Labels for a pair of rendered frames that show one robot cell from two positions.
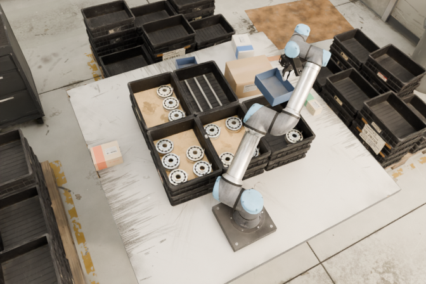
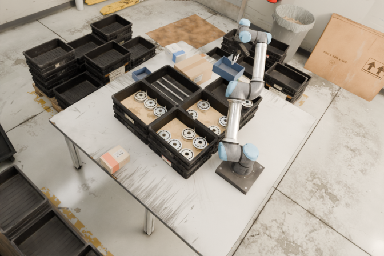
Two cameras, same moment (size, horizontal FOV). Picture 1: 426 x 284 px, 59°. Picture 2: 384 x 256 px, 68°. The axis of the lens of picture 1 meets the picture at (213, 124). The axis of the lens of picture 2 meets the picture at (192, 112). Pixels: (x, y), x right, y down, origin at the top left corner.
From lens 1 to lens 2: 0.72 m
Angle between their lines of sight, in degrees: 19
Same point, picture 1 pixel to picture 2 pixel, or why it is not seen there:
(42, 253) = not seen: outside the picture
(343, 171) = (280, 118)
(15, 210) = (37, 238)
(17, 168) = (25, 200)
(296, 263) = not seen: hidden behind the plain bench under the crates
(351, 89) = (248, 68)
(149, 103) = (132, 108)
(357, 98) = not seen: hidden behind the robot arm
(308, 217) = (277, 154)
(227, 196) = (234, 154)
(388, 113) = (279, 77)
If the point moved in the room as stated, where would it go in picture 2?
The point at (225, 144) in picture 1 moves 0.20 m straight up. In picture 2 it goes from (205, 121) to (210, 103)
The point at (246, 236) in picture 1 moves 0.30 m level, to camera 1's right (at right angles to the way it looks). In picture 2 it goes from (249, 180) to (284, 170)
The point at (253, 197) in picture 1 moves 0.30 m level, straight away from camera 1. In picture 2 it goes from (251, 148) to (242, 114)
